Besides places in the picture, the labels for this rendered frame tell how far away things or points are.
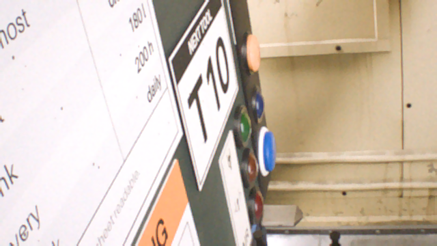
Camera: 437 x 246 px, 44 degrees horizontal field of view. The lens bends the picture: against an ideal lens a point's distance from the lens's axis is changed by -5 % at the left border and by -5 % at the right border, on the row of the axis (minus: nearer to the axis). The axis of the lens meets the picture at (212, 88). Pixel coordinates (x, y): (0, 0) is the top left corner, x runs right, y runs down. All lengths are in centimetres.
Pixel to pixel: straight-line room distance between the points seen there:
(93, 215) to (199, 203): 11
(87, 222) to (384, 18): 99
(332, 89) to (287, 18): 19
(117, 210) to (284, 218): 78
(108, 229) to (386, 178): 118
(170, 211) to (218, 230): 8
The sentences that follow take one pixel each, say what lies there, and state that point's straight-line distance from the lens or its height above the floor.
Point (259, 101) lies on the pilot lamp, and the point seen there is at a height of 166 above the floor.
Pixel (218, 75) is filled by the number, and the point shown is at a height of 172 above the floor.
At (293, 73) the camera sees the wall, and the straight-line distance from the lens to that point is 120.
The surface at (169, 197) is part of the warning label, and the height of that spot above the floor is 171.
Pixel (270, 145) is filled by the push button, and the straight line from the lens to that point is 41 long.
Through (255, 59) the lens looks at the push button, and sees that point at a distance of 37.
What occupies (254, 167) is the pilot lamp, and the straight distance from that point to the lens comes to 37.
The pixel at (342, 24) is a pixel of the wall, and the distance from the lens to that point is 114.
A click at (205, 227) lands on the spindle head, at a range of 29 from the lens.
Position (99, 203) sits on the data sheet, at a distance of 18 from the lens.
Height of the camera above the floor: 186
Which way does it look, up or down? 28 degrees down
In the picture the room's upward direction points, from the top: 11 degrees counter-clockwise
